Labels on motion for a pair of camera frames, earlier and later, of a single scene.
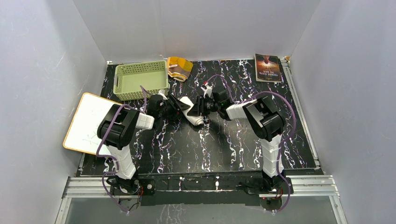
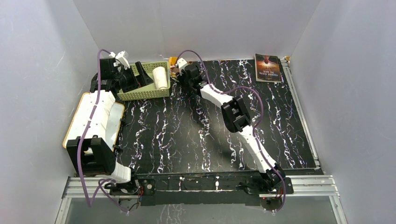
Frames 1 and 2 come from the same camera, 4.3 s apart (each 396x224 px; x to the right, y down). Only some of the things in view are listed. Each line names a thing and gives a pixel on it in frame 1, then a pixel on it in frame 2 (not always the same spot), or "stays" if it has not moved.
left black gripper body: [168, 110] → [127, 80]
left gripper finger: [177, 103] → [144, 77]
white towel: [195, 120] → [160, 77]
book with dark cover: [267, 68] stays
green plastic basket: [152, 75] stays
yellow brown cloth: [179, 67] stays
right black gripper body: [207, 106] → [183, 77]
